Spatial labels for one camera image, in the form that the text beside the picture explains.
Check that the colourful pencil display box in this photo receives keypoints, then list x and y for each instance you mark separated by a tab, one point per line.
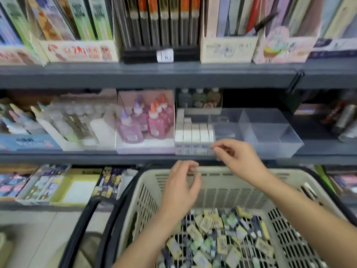
284	48

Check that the person's right forearm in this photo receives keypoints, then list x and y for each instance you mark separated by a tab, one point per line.
312	220

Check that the pink stationery packets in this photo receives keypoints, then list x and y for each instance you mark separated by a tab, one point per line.
14	184

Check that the yellow plastic basket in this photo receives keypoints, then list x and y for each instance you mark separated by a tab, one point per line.
4	248

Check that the person's right hand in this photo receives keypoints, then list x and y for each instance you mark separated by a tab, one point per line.
240	159

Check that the row of clear glue bottles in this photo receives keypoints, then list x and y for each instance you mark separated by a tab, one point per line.
72	120

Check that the yellow empty display box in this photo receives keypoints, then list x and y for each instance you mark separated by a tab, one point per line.
75	189

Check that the person's left forearm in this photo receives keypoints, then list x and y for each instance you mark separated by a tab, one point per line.
150	242

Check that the white price label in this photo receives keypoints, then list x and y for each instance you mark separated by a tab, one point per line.
165	55

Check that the pink glue display box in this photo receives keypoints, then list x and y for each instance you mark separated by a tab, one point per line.
142	146

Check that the pink glue bottle purple cap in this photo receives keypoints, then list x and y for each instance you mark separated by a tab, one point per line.
139	115
129	128

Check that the person's left hand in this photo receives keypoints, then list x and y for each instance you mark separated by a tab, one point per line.
178	192

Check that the translucent glue bottle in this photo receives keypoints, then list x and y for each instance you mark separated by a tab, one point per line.
185	98
214	97
199	98

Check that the black pen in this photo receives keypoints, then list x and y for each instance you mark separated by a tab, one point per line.
262	22

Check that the white glue display box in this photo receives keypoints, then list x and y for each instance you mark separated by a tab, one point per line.
103	134

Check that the pastel lead display box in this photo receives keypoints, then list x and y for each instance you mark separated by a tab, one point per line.
16	53

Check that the rows of white erasers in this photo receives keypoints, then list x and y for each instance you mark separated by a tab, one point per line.
192	136

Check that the clear plastic divider tray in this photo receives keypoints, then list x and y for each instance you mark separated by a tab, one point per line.
268	136

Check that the white pencil display box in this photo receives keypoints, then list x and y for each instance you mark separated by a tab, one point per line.
228	50

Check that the black lead tube display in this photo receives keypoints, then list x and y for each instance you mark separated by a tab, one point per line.
139	54

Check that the pink glue bottle orange cap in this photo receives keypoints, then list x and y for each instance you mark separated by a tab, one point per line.
156	124
165	114
169	106

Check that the dark blue yellow packets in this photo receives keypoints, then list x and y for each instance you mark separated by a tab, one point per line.
109	181

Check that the pile of erasers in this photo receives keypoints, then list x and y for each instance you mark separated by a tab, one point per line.
217	237

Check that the cartoon print display box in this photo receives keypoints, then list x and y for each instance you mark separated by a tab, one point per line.
78	51

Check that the blue white display box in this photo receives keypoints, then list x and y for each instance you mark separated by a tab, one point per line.
334	47

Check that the white eraser display box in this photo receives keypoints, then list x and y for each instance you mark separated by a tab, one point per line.
39	184

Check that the beige shopping basket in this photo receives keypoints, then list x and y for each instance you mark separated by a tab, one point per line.
234	189

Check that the grey store shelves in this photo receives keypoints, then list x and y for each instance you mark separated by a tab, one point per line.
111	75

